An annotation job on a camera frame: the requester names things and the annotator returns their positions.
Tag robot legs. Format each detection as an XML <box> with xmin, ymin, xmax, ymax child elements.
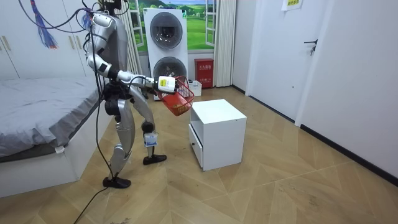
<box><xmin>102</xmin><ymin>83</ymin><xmax>168</xmax><ymax>190</ymax></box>

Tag white washing machine tower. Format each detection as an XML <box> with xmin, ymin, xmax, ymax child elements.
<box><xmin>142</xmin><ymin>7</ymin><xmax>190</xmax><ymax>101</ymax></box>

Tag green landscape wall poster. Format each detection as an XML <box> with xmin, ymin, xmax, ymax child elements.
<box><xmin>128</xmin><ymin>0</ymin><xmax>218</xmax><ymax>53</ymax></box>

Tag small white box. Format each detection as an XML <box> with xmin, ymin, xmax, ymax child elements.
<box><xmin>188</xmin><ymin>80</ymin><xmax>203</xmax><ymax>98</ymax></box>

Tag red wire basket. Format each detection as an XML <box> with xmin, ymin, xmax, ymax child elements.
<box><xmin>156</xmin><ymin>75</ymin><xmax>196</xmax><ymax>117</ymax></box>

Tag black door handle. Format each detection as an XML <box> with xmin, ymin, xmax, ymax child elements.
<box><xmin>303</xmin><ymin>39</ymin><xmax>319</xmax><ymax>57</ymax></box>

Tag black floor cable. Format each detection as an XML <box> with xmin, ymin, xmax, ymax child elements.
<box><xmin>73</xmin><ymin>55</ymin><xmax>117</xmax><ymax>224</ymax></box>

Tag red floor cabinet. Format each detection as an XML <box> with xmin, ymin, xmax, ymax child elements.
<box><xmin>194</xmin><ymin>58</ymin><xmax>215</xmax><ymax>90</ymax></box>

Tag white room door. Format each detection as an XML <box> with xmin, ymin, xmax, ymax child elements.
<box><xmin>245</xmin><ymin>0</ymin><xmax>335</xmax><ymax>127</ymax></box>

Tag grey bed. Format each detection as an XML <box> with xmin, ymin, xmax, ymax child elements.
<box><xmin>0</xmin><ymin>76</ymin><xmax>114</xmax><ymax>199</ymax></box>

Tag paper notice with yellow label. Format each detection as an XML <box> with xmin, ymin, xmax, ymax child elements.
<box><xmin>281</xmin><ymin>0</ymin><xmax>304</xmax><ymax>12</ymax></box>

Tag white wardrobe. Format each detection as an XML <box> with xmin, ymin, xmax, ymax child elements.
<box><xmin>0</xmin><ymin>0</ymin><xmax>98</xmax><ymax>80</ymax></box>

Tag cable bundle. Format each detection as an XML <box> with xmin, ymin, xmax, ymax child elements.
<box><xmin>17</xmin><ymin>0</ymin><xmax>95</xmax><ymax>50</ymax></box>

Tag robot body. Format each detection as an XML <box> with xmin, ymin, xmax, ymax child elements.
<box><xmin>83</xmin><ymin>0</ymin><xmax>130</xmax><ymax>101</ymax></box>

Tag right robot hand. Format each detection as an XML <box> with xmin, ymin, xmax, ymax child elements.
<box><xmin>153</xmin><ymin>75</ymin><xmax>178</xmax><ymax>95</ymax></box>

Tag white bedside cabinet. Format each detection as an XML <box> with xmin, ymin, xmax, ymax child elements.
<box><xmin>188</xmin><ymin>98</ymin><xmax>248</xmax><ymax>172</ymax></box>

